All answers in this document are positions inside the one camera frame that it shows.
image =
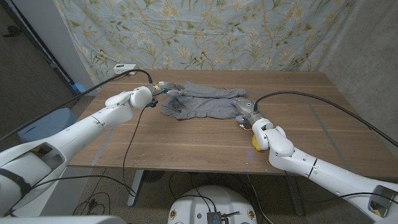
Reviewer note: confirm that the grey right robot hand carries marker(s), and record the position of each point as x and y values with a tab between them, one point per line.
247	109

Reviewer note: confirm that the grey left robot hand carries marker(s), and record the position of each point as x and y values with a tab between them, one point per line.
166	86

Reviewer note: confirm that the grey shorts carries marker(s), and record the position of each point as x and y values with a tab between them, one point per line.
202	105

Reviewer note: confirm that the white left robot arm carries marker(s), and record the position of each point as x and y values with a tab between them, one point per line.
93	124

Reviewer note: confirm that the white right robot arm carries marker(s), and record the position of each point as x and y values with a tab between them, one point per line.
286	152

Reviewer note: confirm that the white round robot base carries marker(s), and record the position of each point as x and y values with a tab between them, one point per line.
199	203

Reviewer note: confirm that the yellow lemon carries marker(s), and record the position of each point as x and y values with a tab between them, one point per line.
255	144

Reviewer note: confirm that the white power strip box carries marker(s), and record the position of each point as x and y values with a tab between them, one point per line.
122	67

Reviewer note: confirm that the floral butterfly backdrop cloth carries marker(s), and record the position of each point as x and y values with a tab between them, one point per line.
202	31

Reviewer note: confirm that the grey tape strip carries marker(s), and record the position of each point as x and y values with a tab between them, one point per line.
103	146
326	130

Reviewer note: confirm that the dark round grille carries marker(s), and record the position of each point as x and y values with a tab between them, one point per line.
152	175

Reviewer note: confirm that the white table leg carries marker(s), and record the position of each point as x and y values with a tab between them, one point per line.
136	186
294	196

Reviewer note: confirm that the grey electronics box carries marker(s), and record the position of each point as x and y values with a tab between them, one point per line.
214	217

